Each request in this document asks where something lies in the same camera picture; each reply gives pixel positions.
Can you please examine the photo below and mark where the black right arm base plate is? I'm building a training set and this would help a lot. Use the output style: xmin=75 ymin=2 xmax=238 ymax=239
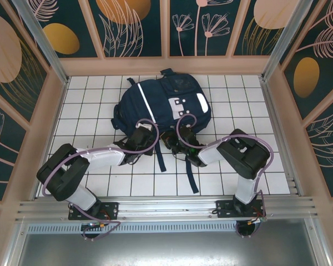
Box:
xmin=215 ymin=199 xmax=263 ymax=222

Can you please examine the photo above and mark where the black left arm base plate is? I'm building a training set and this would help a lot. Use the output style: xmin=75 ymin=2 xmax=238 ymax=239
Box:
xmin=68 ymin=201 xmax=120 ymax=221

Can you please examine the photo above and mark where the long aluminium mounting rail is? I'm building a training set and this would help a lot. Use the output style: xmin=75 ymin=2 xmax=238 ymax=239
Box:
xmin=15 ymin=195 xmax=319 ymax=222

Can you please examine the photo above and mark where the slotted grey cable duct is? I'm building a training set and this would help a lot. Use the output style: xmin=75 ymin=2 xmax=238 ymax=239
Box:
xmin=26 ymin=223 xmax=263 ymax=235

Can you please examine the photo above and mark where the aluminium side rail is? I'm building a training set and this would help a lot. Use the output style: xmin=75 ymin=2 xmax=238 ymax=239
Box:
xmin=260 ymin=78 xmax=305 ymax=199
xmin=29 ymin=77 xmax=70 ymax=201

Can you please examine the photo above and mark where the navy blue backpack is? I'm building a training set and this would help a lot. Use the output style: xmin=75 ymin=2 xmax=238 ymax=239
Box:
xmin=110 ymin=68 xmax=212 ymax=195

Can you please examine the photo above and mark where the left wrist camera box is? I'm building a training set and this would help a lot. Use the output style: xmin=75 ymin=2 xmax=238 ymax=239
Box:
xmin=135 ymin=122 xmax=154 ymax=132

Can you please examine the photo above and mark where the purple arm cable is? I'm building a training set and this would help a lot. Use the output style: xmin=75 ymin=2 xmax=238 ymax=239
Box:
xmin=41 ymin=118 xmax=160 ymax=242
xmin=176 ymin=112 xmax=274 ymax=239

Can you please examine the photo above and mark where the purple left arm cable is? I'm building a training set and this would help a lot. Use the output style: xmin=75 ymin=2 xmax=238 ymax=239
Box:
xmin=41 ymin=118 xmax=160 ymax=242

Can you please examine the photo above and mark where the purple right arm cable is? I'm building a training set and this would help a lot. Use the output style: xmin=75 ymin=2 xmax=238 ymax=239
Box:
xmin=176 ymin=112 xmax=274 ymax=239

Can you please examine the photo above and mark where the aluminium corner post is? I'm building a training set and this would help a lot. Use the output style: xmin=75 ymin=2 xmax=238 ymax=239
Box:
xmin=12 ymin=0 xmax=70 ymax=85
xmin=260 ymin=0 xmax=315 ymax=81

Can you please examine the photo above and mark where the small controller board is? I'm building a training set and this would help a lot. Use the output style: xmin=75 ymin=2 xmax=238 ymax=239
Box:
xmin=81 ymin=221 xmax=112 ymax=231
xmin=245 ymin=217 xmax=268 ymax=226

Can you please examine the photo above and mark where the grey metal sheet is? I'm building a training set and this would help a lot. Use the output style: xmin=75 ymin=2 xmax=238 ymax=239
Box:
xmin=15 ymin=232 xmax=332 ymax=266

